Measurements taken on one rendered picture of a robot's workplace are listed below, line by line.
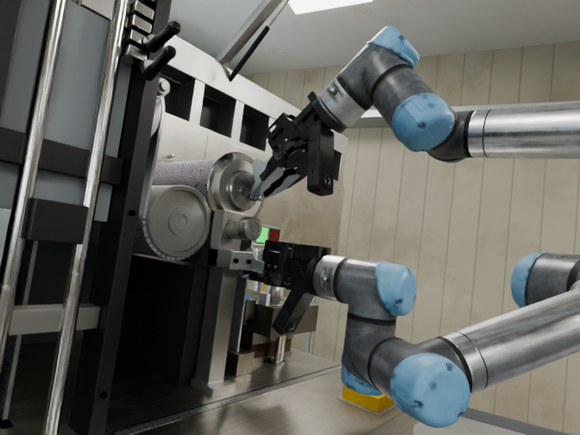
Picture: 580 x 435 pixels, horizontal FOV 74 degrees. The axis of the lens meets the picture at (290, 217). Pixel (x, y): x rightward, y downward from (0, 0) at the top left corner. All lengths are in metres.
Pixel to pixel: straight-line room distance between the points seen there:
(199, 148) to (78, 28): 0.65
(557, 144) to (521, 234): 2.95
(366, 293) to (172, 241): 0.32
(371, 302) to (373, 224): 3.08
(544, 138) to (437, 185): 3.01
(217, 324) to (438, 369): 0.37
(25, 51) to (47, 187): 0.13
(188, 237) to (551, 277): 0.62
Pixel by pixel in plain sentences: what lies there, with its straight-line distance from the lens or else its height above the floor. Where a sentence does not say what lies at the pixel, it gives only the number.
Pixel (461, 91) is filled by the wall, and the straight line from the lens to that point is 3.88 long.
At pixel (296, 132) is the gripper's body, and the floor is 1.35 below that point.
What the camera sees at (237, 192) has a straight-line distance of 0.72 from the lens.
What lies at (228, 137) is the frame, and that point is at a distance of 1.19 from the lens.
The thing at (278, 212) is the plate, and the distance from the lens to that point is 1.33.
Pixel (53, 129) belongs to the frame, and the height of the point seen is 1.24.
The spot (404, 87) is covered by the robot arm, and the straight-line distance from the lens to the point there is 0.59.
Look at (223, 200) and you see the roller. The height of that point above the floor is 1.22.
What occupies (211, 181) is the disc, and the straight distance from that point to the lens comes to 0.71.
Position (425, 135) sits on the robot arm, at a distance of 0.57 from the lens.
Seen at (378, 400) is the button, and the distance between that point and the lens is 0.73.
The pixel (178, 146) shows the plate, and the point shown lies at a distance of 1.07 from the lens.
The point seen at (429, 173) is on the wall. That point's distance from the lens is 3.66.
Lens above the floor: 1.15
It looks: 5 degrees up
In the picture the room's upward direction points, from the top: 7 degrees clockwise
